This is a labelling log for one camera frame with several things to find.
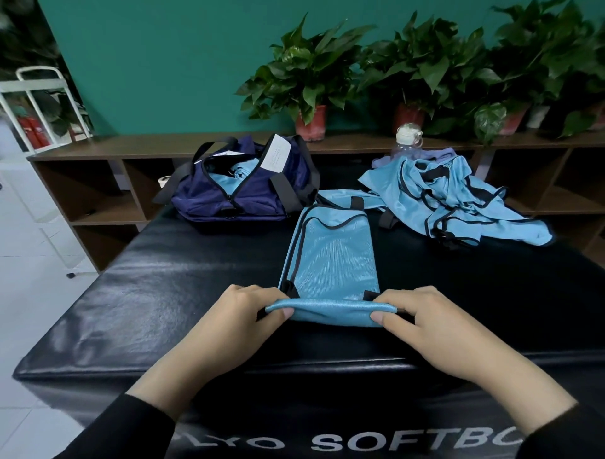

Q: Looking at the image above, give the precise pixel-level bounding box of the green plant in red pot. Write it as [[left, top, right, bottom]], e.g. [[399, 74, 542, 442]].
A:
[[359, 11, 493, 134], [236, 14, 374, 143], [558, 38, 605, 141]]

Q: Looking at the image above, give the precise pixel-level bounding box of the person's right hand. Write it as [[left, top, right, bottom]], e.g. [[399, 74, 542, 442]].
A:
[[369, 286, 526, 384]]

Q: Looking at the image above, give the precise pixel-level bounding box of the light blue vest black trim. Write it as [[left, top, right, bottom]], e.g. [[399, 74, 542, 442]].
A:
[[314, 151, 556, 249], [208, 158, 261, 197], [265, 205, 400, 328]]

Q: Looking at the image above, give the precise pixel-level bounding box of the purple cloth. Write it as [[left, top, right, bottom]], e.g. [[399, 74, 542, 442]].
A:
[[371, 146, 457, 170]]

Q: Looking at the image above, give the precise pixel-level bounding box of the white wheeled cart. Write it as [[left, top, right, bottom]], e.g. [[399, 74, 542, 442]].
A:
[[0, 66, 94, 276]]

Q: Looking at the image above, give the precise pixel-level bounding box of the clear bottle silver cap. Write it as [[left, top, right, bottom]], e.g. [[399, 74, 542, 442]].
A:
[[394, 123, 425, 157]]

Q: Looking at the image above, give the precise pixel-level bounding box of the green plant in white pot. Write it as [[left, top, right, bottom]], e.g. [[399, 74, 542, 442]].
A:
[[473, 0, 597, 145]]

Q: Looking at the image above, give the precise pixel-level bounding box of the person's right forearm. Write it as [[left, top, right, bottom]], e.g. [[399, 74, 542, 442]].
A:
[[492, 350, 605, 459]]

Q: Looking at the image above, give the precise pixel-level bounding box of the wooden shelf cabinet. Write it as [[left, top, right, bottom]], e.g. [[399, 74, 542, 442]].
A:
[[26, 131, 605, 276]]

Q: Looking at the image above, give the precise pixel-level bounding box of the navy blue bag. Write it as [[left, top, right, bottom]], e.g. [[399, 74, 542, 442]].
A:
[[154, 135, 321, 223]]

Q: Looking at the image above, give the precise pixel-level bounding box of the person's left hand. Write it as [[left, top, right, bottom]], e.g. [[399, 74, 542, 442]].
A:
[[175, 284, 296, 389]]

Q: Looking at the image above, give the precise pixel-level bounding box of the black leather bench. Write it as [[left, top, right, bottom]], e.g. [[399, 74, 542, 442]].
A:
[[12, 199, 605, 459]]

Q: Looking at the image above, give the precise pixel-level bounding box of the person's left forearm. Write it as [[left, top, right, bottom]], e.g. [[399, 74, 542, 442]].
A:
[[57, 364, 214, 459]]

